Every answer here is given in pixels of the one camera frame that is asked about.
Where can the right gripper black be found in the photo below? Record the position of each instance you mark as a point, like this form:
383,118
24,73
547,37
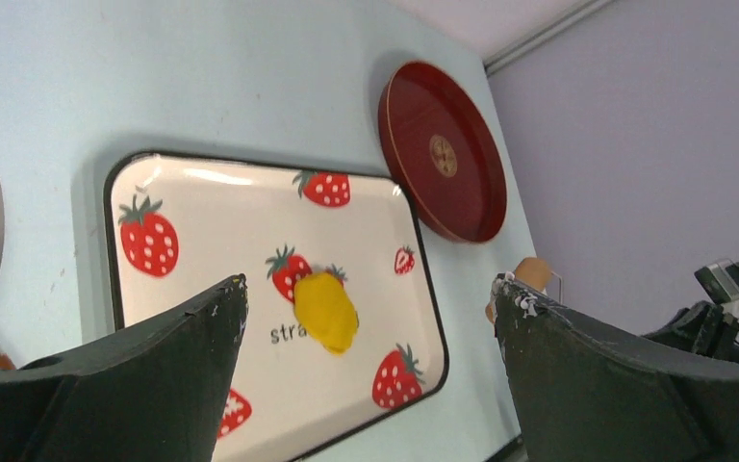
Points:
703,329

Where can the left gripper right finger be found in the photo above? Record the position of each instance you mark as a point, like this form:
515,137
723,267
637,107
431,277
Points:
585,390

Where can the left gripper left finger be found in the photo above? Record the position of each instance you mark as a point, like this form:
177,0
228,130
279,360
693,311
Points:
153,391

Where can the yellow dough piece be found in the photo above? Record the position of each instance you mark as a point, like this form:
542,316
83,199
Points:
324,309

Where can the strawberry pattern white tray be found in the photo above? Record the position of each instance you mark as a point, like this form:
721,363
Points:
177,224

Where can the round red plate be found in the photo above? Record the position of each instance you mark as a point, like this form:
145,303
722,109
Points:
439,148

